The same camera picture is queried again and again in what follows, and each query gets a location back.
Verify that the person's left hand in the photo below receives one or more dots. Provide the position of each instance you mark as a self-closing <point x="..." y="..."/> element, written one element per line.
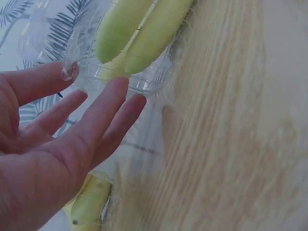
<point x="36" y="173"/>

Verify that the clear plastic packaging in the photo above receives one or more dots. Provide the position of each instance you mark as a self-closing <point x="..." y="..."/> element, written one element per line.
<point x="149" y="81"/>

